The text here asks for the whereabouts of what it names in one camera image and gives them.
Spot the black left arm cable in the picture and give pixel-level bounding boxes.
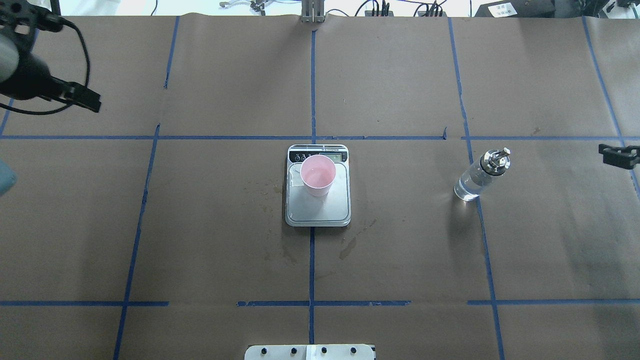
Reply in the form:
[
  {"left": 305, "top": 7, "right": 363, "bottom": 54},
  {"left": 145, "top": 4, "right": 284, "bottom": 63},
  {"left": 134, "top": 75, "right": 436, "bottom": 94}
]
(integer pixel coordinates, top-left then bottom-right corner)
[{"left": 0, "top": 22, "right": 92, "bottom": 117}]

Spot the clear glass sauce bottle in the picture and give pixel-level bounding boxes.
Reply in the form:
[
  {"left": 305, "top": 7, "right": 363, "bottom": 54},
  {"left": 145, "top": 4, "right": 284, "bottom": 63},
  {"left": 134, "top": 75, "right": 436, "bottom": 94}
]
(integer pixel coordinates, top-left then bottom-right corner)
[{"left": 454, "top": 147, "right": 512, "bottom": 202}]

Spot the silver digital kitchen scale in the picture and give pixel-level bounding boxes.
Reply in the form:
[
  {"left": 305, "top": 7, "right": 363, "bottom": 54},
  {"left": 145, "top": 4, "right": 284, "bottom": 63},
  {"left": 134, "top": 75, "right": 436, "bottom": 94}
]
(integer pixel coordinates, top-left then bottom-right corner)
[{"left": 284, "top": 144, "right": 352, "bottom": 227}]

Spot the pink paper cup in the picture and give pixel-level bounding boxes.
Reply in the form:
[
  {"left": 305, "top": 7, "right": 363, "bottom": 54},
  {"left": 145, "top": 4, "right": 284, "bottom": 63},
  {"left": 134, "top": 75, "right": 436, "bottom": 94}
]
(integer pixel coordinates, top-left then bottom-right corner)
[{"left": 300, "top": 153, "right": 337, "bottom": 198}]

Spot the aluminium frame post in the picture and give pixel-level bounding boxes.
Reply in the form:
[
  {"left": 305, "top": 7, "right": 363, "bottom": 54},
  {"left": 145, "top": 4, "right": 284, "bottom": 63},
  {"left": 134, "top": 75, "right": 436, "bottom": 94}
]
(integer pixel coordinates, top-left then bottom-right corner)
[{"left": 300, "top": 0, "right": 326, "bottom": 24}]

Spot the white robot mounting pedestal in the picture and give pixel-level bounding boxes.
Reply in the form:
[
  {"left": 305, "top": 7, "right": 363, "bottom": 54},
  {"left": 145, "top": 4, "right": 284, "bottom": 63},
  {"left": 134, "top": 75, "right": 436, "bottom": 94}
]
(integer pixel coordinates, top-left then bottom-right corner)
[{"left": 244, "top": 343, "right": 377, "bottom": 360}]

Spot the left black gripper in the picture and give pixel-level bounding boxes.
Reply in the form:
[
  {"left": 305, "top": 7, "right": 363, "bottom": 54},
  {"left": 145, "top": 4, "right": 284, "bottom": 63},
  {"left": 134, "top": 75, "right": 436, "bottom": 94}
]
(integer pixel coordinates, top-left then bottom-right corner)
[{"left": 0, "top": 52, "right": 102, "bottom": 113}]

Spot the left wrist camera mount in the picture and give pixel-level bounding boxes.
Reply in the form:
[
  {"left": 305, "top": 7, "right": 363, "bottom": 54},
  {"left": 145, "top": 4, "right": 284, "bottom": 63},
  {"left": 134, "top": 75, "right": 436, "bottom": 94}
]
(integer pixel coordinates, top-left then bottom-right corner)
[{"left": 0, "top": 0, "right": 65, "bottom": 52}]

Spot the black box with label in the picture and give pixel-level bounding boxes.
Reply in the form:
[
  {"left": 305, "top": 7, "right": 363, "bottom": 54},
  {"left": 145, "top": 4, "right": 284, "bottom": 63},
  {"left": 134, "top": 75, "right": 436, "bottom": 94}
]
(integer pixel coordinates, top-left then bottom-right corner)
[{"left": 473, "top": 0, "right": 556, "bottom": 18}]

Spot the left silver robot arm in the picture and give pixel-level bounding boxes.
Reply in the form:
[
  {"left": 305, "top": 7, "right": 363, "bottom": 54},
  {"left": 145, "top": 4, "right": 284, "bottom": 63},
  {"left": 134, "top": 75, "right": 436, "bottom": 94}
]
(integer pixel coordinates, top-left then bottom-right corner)
[{"left": 1, "top": 35, "right": 102, "bottom": 116}]

